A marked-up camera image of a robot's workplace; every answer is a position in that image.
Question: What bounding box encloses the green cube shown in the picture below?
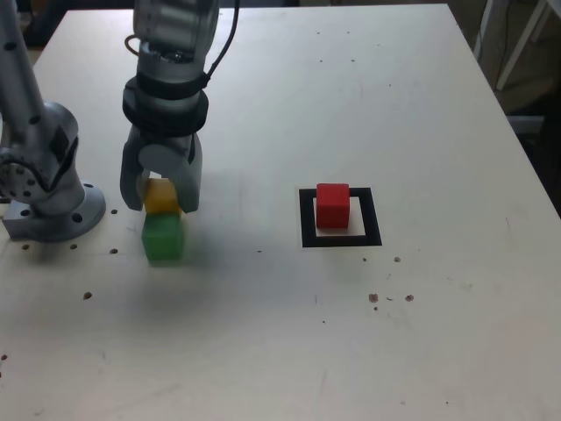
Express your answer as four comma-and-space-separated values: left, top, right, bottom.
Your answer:
140, 213, 184, 263

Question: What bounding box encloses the black tape square outline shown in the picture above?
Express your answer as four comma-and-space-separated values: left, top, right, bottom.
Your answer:
298, 187, 383, 249

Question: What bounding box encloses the yellow cube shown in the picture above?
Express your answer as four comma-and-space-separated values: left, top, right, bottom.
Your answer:
142, 177, 183, 216

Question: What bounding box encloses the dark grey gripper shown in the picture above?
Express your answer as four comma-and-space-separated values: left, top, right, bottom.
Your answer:
118, 125, 205, 215

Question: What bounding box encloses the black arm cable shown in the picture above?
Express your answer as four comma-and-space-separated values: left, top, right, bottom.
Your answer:
202, 0, 241, 84

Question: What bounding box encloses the white metal frame leg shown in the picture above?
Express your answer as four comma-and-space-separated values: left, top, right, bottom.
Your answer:
497, 0, 551, 92

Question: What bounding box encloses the red cube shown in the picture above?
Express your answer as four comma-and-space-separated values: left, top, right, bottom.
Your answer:
315, 182, 352, 230

